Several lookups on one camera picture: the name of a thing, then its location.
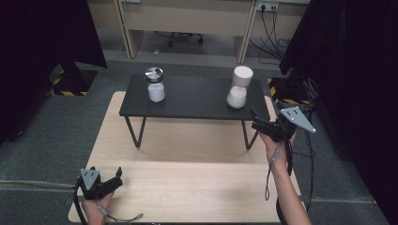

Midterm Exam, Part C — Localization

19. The glass jar white lid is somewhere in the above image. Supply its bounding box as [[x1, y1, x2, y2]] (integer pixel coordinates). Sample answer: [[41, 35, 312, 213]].
[[225, 65, 254, 110]]

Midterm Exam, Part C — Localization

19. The white wall power socket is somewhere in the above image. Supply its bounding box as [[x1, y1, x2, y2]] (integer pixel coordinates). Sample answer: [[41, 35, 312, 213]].
[[255, 1, 280, 13]]

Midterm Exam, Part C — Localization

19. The black office chair base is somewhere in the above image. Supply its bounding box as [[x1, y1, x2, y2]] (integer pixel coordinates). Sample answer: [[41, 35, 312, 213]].
[[154, 31, 206, 49]]

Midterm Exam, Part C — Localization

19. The glass jar silver lid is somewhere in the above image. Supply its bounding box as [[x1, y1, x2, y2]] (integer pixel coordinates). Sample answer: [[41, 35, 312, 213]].
[[144, 67, 166, 104]]

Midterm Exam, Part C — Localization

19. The beige office desk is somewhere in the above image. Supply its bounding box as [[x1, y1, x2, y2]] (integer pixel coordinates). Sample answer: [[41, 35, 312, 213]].
[[86, 0, 312, 66]]

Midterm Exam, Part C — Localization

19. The black stand base striped tape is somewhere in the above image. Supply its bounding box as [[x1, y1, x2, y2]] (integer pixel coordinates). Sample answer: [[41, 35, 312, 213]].
[[46, 60, 99, 98], [267, 72, 317, 107]]

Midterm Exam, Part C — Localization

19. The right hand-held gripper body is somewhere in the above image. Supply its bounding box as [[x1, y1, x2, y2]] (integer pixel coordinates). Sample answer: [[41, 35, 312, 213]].
[[268, 105, 317, 143]]

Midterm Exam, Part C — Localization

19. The person's right hand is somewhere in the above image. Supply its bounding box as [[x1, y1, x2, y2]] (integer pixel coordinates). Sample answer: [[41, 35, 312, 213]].
[[258, 130, 297, 173]]

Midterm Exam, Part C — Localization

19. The black wall cable bundle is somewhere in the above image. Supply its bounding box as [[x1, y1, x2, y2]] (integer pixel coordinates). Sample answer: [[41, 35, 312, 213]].
[[249, 7, 293, 66]]

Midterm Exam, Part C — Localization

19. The black floor cable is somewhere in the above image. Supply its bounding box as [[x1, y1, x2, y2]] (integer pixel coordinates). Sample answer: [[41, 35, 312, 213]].
[[294, 104, 316, 214]]

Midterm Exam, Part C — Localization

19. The person's left hand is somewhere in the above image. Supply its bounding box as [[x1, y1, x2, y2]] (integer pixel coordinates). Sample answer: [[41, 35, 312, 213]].
[[81, 189, 115, 225]]

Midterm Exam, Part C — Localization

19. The black metal shelf riser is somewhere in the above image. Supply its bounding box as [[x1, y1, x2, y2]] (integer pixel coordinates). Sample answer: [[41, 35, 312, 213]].
[[118, 73, 271, 151]]

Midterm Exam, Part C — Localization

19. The black curtain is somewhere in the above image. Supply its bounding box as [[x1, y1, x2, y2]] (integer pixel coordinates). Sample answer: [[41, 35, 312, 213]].
[[0, 0, 108, 145], [279, 0, 398, 225]]

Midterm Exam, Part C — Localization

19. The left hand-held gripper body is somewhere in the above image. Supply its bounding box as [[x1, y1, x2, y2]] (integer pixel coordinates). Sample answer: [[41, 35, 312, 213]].
[[76, 168, 111, 202]]

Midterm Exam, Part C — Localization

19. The grey wrist strap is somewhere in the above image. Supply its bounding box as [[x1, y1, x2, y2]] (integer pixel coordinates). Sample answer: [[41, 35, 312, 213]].
[[264, 145, 283, 202], [96, 202, 145, 224]]

